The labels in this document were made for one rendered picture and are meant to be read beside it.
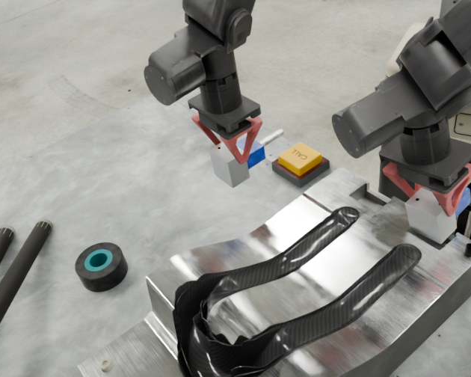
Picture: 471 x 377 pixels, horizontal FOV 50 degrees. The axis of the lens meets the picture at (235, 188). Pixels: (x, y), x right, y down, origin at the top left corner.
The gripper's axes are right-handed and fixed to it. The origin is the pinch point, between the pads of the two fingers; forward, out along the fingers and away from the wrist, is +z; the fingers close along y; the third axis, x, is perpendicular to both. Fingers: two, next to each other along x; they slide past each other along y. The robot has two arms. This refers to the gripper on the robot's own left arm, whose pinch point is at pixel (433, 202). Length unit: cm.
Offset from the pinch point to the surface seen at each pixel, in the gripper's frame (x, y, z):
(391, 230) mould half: -4.6, -4.1, 3.7
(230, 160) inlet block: -13.6, -25.1, -8.2
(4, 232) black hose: -47, -56, -5
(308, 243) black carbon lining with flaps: -13.9, -11.4, 2.2
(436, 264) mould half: -5.6, 3.8, 4.8
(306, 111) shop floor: 89, -147, 86
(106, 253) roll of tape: -36, -37, 0
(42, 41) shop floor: 35, -362, 44
